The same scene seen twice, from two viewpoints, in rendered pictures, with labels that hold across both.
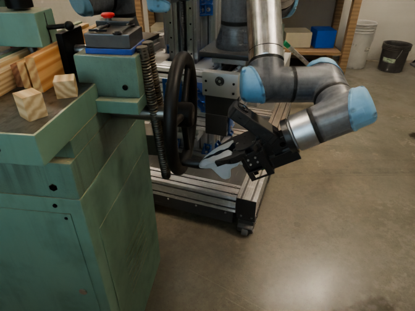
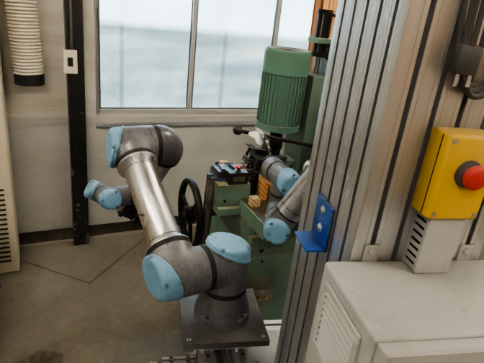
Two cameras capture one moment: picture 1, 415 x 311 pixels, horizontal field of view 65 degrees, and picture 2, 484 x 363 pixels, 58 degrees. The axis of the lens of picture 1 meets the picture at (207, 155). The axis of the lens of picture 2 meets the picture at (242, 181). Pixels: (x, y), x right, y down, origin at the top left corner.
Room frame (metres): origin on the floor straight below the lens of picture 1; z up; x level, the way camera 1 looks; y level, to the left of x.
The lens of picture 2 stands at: (2.12, -0.61, 1.60)
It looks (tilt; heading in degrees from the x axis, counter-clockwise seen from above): 22 degrees down; 148
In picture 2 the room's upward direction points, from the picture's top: 7 degrees clockwise
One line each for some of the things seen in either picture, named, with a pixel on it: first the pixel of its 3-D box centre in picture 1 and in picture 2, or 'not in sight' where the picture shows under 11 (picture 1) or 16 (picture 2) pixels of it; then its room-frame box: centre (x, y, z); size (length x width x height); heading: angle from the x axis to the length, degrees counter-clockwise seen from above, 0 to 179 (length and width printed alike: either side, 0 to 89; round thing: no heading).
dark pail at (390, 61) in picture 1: (393, 56); not in sight; (3.54, -2.02, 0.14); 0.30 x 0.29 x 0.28; 176
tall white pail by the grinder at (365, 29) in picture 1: (357, 44); not in sight; (3.67, -1.66, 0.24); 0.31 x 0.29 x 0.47; 86
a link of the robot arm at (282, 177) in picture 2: not in sight; (284, 179); (1.14, 0.16, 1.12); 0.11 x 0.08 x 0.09; 173
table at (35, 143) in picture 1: (87, 84); (245, 196); (0.74, 0.29, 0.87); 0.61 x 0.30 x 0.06; 173
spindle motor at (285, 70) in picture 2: not in sight; (282, 89); (0.75, 0.40, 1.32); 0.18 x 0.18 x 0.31
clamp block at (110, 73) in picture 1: (118, 66); (227, 188); (0.73, 0.20, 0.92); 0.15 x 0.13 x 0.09; 173
